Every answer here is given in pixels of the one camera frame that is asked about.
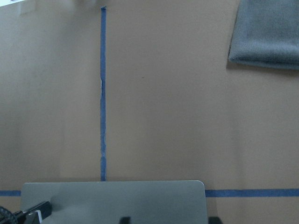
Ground grey folded cloth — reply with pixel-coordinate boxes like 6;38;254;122
228;0;299;70

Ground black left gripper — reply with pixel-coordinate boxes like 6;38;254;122
14;201;52;224

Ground silver laptop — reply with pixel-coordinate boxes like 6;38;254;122
21;181;208;224

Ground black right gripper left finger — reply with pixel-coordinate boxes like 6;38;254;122
119;217;130;224

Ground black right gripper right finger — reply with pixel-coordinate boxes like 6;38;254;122
208;217;223;224

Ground black ribbed cable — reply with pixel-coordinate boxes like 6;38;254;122
0;205;18;224

